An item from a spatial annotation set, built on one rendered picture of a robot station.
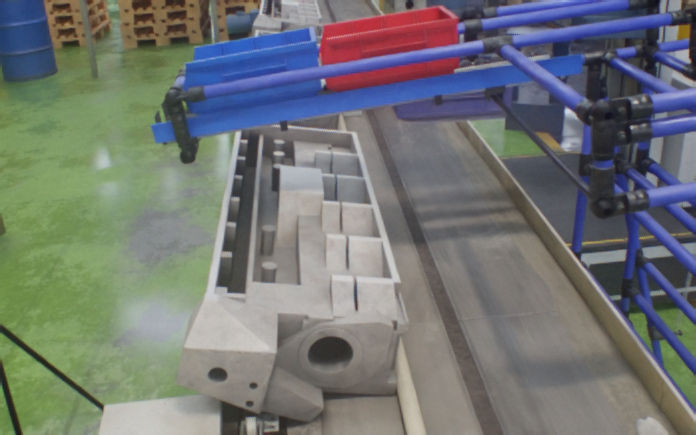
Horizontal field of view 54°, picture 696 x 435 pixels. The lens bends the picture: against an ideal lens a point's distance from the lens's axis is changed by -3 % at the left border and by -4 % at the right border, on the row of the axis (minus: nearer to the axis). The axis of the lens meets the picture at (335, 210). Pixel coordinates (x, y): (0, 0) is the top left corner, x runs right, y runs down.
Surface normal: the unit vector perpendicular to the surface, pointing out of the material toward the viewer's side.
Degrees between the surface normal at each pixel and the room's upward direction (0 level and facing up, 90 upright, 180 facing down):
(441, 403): 0
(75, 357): 0
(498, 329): 0
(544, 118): 90
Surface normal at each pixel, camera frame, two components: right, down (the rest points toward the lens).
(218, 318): 0.14, -0.47
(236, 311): 0.37, -0.69
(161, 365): -0.05, -0.90
